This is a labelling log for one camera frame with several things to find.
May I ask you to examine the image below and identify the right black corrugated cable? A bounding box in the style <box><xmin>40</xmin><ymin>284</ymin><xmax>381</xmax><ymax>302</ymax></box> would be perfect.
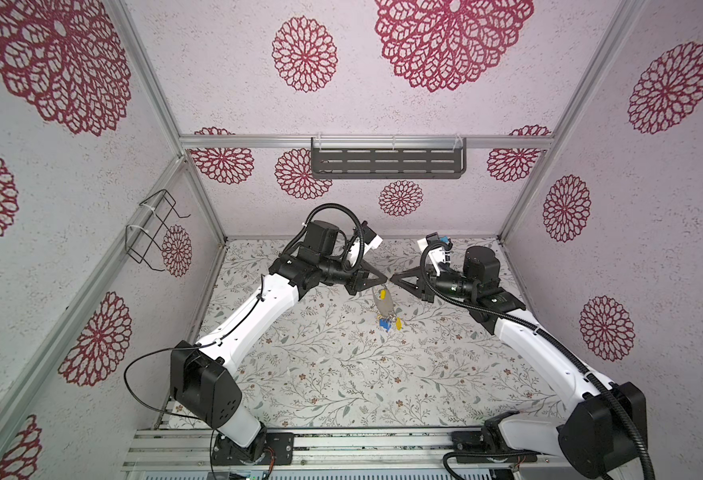
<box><xmin>418</xmin><ymin>242</ymin><xmax>657</xmax><ymax>480</ymax></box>

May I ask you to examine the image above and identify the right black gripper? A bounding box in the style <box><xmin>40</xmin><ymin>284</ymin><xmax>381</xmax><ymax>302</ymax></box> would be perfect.
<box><xmin>392</xmin><ymin>265</ymin><xmax>479</xmax><ymax>307</ymax></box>

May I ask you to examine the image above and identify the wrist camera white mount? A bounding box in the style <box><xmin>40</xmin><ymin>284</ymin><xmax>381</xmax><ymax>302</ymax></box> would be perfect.
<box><xmin>361</xmin><ymin>224</ymin><xmax>383</xmax><ymax>253</ymax></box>
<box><xmin>417</xmin><ymin>232</ymin><xmax>453</xmax><ymax>270</ymax></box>

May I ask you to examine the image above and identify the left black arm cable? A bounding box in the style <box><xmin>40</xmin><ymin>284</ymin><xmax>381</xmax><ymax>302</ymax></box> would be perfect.
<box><xmin>123</xmin><ymin>344</ymin><xmax>208</xmax><ymax>421</ymax></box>

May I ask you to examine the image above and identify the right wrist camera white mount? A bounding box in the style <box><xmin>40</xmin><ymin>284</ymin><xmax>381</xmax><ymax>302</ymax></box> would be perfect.
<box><xmin>417</xmin><ymin>232</ymin><xmax>453</xmax><ymax>270</ymax></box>

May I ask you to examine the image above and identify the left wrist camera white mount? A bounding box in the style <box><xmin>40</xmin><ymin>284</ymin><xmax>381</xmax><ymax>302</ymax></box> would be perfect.
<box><xmin>361</xmin><ymin>224</ymin><xmax>383</xmax><ymax>253</ymax></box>

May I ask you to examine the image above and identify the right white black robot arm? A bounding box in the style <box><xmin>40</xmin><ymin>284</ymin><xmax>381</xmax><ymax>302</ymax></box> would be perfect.
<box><xmin>391</xmin><ymin>239</ymin><xmax>657</xmax><ymax>479</ymax></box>

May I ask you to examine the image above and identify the black slotted wall shelf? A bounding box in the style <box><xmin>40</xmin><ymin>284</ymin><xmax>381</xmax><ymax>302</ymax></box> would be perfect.
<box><xmin>309</xmin><ymin>138</ymin><xmax>467</xmax><ymax>180</ymax></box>

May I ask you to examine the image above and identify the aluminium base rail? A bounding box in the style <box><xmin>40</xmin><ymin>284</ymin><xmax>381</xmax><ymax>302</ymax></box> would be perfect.
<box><xmin>121</xmin><ymin>425</ymin><xmax>575</xmax><ymax>475</ymax></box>

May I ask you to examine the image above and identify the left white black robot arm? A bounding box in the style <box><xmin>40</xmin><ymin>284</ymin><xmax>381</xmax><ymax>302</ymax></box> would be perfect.
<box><xmin>170</xmin><ymin>221</ymin><xmax>387</xmax><ymax>463</ymax></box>

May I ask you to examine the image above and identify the black wire wall rack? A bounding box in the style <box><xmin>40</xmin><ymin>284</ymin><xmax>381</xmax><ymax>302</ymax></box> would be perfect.
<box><xmin>123</xmin><ymin>189</ymin><xmax>190</xmax><ymax>272</ymax></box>

